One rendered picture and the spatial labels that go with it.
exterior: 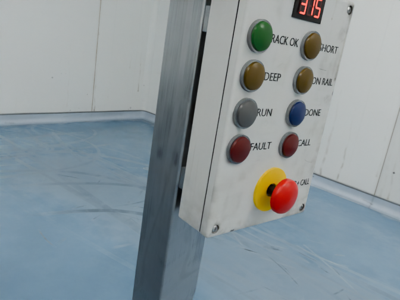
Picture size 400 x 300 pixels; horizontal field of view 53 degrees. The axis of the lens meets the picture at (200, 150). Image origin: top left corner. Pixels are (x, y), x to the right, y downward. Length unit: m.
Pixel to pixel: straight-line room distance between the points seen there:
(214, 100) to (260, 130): 0.06
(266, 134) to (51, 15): 4.00
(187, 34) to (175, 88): 0.06
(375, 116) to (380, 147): 0.25
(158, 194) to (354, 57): 3.14
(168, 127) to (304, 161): 0.17
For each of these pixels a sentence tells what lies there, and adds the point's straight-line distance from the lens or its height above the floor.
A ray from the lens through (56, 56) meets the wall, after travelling 4.40.
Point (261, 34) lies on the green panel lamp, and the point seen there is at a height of 1.10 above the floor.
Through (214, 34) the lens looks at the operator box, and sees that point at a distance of 0.40.
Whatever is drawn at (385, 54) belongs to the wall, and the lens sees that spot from 3.44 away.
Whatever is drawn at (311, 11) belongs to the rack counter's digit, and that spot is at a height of 1.13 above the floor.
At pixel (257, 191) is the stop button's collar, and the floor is 0.94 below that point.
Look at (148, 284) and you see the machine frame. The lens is 0.53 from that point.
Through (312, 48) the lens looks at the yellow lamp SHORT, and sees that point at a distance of 0.44.
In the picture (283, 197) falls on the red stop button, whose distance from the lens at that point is 0.43.
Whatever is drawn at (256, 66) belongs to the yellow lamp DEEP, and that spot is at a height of 1.07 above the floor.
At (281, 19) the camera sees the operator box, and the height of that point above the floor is 1.12.
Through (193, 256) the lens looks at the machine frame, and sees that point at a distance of 0.51.
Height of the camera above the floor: 1.09
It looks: 16 degrees down
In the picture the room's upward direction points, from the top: 9 degrees clockwise
